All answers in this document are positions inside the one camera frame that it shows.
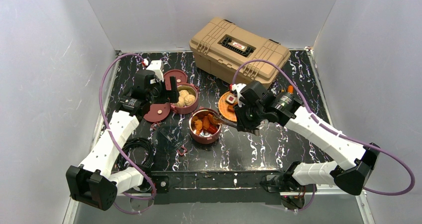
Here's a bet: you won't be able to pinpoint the steamed bun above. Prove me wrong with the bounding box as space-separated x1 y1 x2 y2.
179 90 190 98
175 97 185 108
184 94 196 107

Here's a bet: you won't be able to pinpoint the steamed bun front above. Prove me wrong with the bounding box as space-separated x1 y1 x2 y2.
175 97 185 108

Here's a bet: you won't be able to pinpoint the fried chicken pieces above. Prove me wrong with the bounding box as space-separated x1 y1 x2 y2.
192 116 203 135

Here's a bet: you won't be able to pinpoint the red sausage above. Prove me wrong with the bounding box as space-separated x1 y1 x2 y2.
207 125 218 134

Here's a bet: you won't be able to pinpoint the red steel lunch bowl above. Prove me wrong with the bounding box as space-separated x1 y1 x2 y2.
170 83 199 114
189 109 221 144

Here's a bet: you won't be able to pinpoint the metal food tongs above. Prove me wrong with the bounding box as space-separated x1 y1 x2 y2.
212 114 237 128

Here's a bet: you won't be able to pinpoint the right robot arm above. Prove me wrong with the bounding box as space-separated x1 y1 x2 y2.
230 81 379 196

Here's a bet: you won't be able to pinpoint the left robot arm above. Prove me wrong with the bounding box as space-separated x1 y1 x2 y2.
66 70 179 211

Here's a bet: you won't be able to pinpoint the red lunch box clip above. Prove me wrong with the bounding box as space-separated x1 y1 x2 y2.
177 145 187 156

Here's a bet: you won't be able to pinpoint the red round lid rear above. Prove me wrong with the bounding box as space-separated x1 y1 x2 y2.
164 69 188 89

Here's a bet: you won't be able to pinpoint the red round lid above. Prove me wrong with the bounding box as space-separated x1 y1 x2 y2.
143 103 171 123
164 69 188 89

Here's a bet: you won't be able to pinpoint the red round lid front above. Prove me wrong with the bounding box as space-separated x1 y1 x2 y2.
143 103 171 123

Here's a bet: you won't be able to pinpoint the sushi roll piece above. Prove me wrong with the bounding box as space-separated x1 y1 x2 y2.
225 94 236 105

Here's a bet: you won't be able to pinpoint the orange green screwdriver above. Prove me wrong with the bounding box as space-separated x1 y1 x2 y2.
287 85 294 94

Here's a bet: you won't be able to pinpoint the dark transparent round lid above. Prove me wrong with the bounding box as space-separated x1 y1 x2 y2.
152 124 184 154

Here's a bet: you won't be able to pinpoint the tan plastic toolbox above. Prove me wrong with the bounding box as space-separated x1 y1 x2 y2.
189 17 291 88

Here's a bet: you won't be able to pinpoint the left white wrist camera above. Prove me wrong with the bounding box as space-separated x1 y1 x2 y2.
142 59 164 81

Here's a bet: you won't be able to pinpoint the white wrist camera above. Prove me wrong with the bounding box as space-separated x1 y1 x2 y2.
229 83 246 107
142 59 164 81

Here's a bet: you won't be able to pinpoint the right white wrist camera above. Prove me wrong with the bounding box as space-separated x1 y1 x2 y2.
229 83 246 107

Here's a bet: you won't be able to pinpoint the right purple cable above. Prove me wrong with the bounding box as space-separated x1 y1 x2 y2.
231 59 416 213

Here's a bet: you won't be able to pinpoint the coiled black cable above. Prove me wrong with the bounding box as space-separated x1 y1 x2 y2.
117 137 155 172

